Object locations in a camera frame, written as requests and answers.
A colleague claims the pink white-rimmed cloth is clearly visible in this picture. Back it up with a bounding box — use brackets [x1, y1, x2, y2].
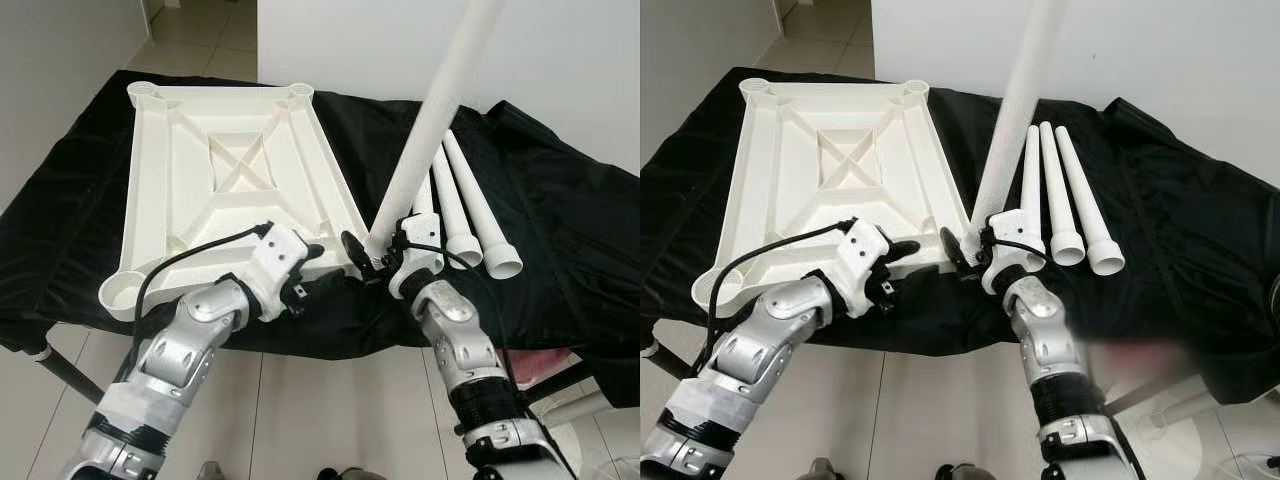
[512, 347, 583, 386]

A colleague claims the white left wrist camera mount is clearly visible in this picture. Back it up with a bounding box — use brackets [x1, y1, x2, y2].
[828, 220, 906, 319]
[235, 222, 313, 321]

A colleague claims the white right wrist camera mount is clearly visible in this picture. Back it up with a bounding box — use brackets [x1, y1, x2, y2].
[390, 215, 447, 299]
[980, 212, 1046, 293]

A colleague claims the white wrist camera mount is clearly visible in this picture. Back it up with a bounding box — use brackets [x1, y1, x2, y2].
[235, 222, 313, 321]
[390, 215, 447, 299]
[828, 220, 906, 319]
[980, 212, 1046, 293]

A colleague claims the grey stand pole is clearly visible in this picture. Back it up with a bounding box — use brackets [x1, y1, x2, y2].
[1150, 380, 1251, 431]

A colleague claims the white round stand base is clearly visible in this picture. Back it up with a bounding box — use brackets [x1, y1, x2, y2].
[1140, 395, 1263, 480]
[545, 400, 640, 480]

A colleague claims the white plastic table top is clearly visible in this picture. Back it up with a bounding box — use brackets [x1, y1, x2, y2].
[690, 78, 973, 321]
[98, 80, 376, 323]

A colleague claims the black cloth cover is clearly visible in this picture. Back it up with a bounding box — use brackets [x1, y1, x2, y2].
[640, 66, 1280, 406]
[0, 68, 640, 409]

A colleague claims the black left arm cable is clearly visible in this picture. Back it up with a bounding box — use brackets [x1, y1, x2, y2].
[118, 225, 276, 391]
[700, 222, 853, 386]

